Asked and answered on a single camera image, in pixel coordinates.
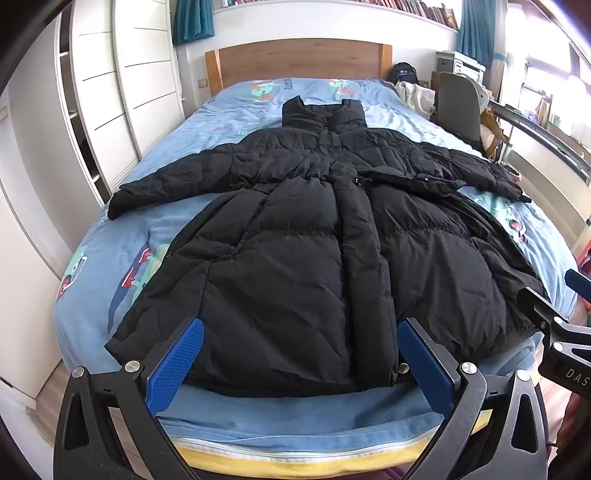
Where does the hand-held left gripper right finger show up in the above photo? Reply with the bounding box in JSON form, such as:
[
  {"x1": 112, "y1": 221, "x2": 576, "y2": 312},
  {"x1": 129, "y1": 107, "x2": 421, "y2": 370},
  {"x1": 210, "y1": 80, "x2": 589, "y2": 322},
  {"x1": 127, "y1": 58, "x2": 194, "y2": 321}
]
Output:
[{"x1": 397, "y1": 318, "x2": 550, "y2": 480}]

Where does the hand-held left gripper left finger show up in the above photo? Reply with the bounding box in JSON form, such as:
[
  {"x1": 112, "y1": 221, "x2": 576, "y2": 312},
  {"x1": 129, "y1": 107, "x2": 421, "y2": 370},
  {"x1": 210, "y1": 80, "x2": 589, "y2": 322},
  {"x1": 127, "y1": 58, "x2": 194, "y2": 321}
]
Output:
[{"x1": 53, "y1": 318, "x2": 206, "y2": 480}]

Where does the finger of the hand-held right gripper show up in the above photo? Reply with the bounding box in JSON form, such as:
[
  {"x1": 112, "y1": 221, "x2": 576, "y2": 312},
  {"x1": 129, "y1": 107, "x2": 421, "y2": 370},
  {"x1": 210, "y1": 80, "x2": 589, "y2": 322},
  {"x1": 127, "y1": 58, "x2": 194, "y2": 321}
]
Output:
[
  {"x1": 566, "y1": 268, "x2": 591, "y2": 298},
  {"x1": 517, "y1": 286, "x2": 568, "y2": 333}
]

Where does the black puffer coat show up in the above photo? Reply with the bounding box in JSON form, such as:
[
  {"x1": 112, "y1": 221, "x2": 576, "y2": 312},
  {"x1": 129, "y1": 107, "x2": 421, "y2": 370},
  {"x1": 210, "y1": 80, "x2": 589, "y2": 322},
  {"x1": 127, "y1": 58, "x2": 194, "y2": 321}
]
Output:
[{"x1": 107, "y1": 96, "x2": 550, "y2": 398}]

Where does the blue printed bed sheet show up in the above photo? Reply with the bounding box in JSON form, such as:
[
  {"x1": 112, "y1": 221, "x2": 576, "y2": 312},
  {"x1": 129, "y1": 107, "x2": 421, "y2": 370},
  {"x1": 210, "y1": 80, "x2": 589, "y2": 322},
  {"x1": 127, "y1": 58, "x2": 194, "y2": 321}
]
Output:
[{"x1": 53, "y1": 78, "x2": 583, "y2": 455}]

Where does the yellow mattress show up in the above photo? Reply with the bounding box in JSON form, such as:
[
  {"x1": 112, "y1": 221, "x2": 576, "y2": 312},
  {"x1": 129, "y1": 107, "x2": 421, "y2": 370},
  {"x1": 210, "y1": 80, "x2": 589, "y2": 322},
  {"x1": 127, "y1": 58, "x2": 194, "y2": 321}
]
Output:
[{"x1": 173, "y1": 436, "x2": 444, "y2": 474}]

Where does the grey chair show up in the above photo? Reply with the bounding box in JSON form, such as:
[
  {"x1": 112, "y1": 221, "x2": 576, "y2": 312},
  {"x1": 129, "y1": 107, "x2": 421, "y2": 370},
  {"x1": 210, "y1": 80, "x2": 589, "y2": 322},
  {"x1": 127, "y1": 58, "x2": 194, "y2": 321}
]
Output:
[{"x1": 431, "y1": 71, "x2": 492, "y2": 148}]

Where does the beige cloth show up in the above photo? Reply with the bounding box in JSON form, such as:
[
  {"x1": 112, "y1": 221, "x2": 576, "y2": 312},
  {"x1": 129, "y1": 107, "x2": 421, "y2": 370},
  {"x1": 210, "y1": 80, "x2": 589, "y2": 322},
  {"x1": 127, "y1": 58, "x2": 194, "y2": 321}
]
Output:
[{"x1": 394, "y1": 81, "x2": 437, "y2": 121}]

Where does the white printer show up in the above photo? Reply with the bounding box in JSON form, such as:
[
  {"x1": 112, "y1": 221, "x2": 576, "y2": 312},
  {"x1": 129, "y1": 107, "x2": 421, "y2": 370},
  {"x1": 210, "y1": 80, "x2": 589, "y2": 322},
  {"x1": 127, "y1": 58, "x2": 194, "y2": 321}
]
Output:
[{"x1": 436, "y1": 51, "x2": 486, "y2": 86}]

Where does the teal curtain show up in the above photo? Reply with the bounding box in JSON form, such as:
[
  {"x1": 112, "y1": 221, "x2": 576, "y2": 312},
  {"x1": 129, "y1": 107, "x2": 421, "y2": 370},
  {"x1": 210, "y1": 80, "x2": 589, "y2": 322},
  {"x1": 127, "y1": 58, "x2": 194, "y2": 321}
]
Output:
[
  {"x1": 173, "y1": 0, "x2": 215, "y2": 45},
  {"x1": 455, "y1": 0, "x2": 509, "y2": 100}
]

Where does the black backpack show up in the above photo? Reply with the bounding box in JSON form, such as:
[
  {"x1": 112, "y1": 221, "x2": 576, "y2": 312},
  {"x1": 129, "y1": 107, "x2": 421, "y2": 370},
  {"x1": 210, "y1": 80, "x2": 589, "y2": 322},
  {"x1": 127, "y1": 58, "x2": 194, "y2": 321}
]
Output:
[{"x1": 392, "y1": 62, "x2": 420, "y2": 86}]

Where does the white wardrobe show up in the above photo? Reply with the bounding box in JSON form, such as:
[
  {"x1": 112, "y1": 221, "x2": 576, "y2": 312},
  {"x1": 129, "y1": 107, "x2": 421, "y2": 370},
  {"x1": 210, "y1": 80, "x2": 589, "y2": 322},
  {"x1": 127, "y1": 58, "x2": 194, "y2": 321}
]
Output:
[{"x1": 54, "y1": 0, "x2": 185, "y2": 208}]

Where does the wooden headboard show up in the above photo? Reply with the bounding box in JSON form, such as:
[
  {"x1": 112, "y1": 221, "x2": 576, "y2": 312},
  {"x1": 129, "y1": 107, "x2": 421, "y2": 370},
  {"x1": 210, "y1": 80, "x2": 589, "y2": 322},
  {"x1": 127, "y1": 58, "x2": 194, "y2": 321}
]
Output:
[{"x1": 205, "y1": 39, "x2": 393, "y2": 99}]

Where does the row of books on shelf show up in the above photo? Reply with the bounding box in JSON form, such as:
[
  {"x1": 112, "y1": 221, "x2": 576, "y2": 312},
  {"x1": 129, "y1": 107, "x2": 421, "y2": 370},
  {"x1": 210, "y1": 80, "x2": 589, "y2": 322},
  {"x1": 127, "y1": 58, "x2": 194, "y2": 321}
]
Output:
[{"x1": 217, "y1": 0, "x2": 460, "y2": 28}]

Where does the desk with metal rail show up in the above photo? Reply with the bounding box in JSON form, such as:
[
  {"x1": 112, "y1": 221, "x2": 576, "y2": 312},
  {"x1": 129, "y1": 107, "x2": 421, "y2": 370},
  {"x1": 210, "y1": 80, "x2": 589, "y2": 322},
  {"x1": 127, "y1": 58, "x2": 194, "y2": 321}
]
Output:
[{"x1": 489, "y1": 102, "x2": 591, "y2": 195}]

